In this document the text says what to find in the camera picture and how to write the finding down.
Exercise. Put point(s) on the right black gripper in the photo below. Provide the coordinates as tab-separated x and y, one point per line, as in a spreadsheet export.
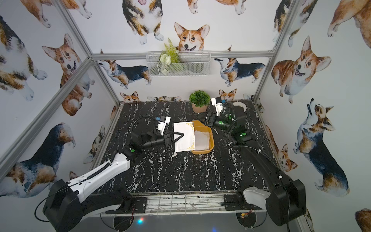
213	121

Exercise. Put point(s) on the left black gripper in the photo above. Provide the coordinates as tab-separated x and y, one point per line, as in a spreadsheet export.
166	139

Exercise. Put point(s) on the yellow plastic storage box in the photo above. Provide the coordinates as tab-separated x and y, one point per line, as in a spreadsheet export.
200	127

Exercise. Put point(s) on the stack of stationery paper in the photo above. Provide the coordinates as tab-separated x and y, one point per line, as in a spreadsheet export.
202	140

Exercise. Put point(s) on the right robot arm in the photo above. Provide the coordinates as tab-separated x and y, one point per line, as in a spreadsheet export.
285	198

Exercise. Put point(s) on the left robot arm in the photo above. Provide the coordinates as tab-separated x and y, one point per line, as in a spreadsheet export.
70	202

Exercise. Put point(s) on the white tape roll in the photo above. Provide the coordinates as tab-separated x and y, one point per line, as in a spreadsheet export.
239	107

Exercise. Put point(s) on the potted green plant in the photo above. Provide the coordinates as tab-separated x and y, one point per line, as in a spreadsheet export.
200	101

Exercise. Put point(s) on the artificial fern with flower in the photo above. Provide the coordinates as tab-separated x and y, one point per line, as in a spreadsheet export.
169	59

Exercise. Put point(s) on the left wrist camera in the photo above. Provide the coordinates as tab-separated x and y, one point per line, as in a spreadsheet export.
162	122

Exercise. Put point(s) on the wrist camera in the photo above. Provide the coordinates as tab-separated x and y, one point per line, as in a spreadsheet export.
162	122
218	103

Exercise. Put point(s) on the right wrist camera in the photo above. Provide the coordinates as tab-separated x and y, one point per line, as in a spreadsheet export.
218	103

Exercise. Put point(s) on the white wire wall basket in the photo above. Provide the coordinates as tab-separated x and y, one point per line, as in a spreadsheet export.
192	64

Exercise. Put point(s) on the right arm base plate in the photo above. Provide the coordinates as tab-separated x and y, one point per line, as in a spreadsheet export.
235	202

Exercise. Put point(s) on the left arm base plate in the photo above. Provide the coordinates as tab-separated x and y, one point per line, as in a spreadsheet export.
134	205

